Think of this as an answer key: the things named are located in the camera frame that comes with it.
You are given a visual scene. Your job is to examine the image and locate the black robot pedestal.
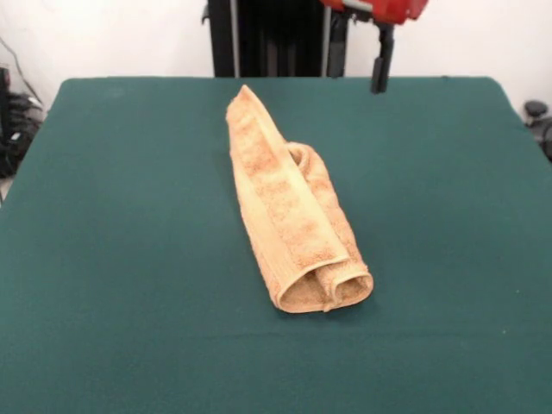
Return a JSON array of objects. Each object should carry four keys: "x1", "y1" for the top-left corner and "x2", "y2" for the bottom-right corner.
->
[{"x1": 205, "y1": 0, "x2": 348, "y2": 78}]

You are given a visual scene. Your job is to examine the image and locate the black equipment pile with cables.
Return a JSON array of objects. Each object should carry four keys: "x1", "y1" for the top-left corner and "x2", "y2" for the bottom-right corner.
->
[{"x1": 0, "y1": 64, "x2": 44, "y2": 179}]

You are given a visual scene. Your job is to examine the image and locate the black round chair base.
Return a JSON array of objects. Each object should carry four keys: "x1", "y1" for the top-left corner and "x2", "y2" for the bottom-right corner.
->
[{"x1": 524, "y1": 99, "x2": 552, "y2": 163}]

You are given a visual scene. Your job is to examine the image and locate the tan terry towel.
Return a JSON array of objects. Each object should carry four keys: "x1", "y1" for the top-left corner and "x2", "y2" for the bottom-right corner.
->
[{"x1": 224, "y1": 84, "x2": 373, "y2": 312}]

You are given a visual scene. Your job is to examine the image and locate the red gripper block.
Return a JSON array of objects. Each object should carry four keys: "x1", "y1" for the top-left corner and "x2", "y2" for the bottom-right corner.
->
[{"x1": 321, "y1": 0, "x2": 431, "y2": 94}]

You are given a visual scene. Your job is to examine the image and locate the dark green table cloth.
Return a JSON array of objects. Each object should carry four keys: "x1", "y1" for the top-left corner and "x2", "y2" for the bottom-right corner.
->
[{"x1": 0, "y1": 76, "x2": 552, "y2": 414}]

